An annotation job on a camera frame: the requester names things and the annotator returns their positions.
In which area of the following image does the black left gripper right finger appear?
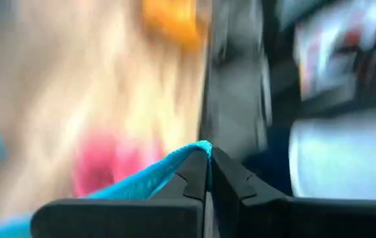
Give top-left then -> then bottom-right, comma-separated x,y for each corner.
211,146 -> 376,238

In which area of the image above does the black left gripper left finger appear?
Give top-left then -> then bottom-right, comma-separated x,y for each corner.
30,149 -> 213,238

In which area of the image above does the teal microfiber towel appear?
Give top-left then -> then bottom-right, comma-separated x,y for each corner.
0,139 -> 214,238

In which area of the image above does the pink microfiber towel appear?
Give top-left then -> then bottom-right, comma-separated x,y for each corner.
72,130 -> 165,198

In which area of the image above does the yellow microfiber towel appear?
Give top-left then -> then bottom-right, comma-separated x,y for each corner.
140,0 -> 211,52

